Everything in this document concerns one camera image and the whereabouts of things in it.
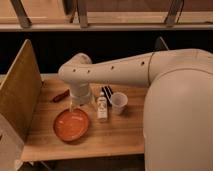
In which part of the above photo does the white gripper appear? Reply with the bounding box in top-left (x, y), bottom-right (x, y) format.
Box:
top-left (69, 89), bottom-right (92, 113)

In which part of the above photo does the orange ceramic bowl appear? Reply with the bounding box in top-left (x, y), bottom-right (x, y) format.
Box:
top-left (53, 108), bottom-right (90, 142)

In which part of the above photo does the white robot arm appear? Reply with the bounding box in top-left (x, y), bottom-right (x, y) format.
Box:
top-left (58, 49), bottom-right (213, 171)

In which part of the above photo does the red chili pepper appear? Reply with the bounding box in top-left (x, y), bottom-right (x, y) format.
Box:
top-left (50, 89), bottom-right (70, 103)

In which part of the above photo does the small white bottle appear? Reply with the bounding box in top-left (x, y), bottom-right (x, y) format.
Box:
top-left (97, 92), bottom-right (108, 121)

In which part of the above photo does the black striped object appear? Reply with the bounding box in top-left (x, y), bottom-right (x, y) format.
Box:
top-left (101, 86), bottom-right (113, 98)

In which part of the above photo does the clear plastic cup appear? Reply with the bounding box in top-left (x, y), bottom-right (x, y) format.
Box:
top-left (110, 92), bottom-right (128, 115)

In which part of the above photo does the wooden side panel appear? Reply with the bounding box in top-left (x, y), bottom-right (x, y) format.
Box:
top-left (0, 39), bottom-right (42, 141)

